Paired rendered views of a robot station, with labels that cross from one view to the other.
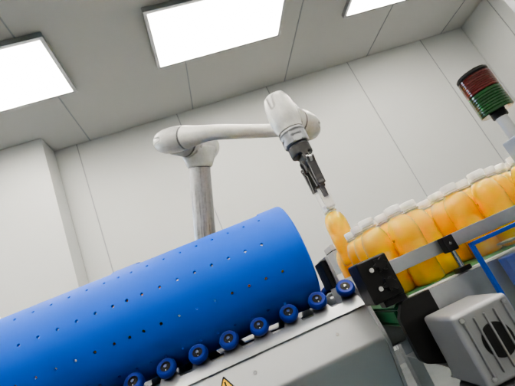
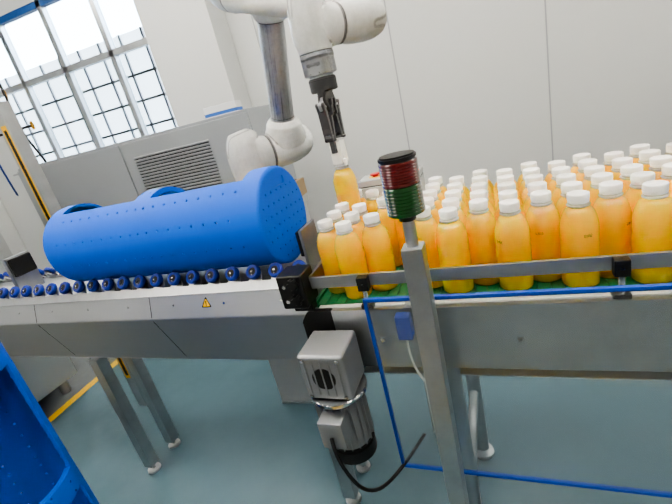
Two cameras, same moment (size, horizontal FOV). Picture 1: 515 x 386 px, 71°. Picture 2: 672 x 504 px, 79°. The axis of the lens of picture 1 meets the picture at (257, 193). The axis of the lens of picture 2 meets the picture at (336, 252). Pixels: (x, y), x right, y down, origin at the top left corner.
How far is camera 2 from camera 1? 84 cm
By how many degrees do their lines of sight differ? 49
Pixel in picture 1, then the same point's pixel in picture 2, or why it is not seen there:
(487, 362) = (310, 387)
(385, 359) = not seen: hidden behind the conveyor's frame
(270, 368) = (233, 303)
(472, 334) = (307, 370)
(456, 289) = (353, 318)
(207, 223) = (278, 95)
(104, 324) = (126, 246)
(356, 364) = (290, 322)
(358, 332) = not seen: hidden behind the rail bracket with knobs
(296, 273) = (255, 251)
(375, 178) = not seen: outside the picture
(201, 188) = (269, 53)
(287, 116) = (303, 38)
